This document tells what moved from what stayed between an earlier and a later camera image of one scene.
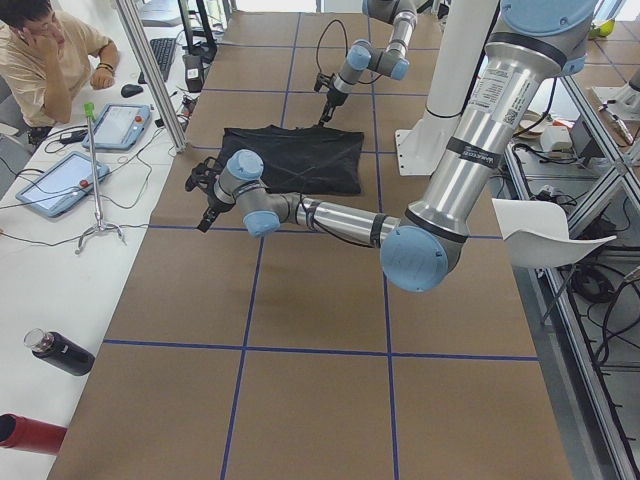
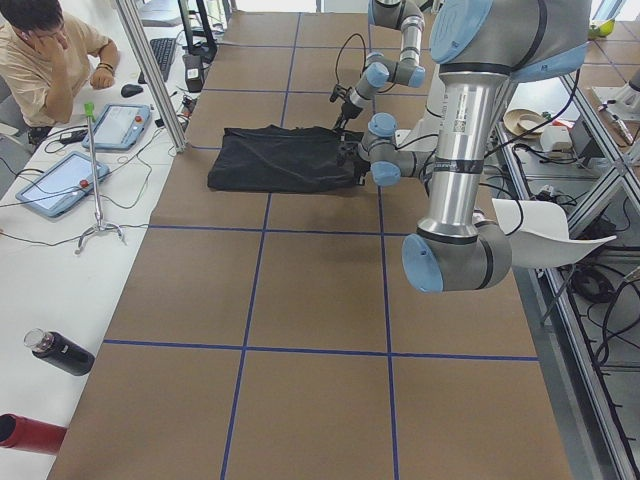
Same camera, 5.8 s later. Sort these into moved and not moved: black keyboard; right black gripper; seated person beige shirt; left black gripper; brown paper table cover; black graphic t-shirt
Moved: right black gripper; left black gripper
Not moved: black keyboard; black graphic t-shirt; seated person beige shirt; brown paper table cover
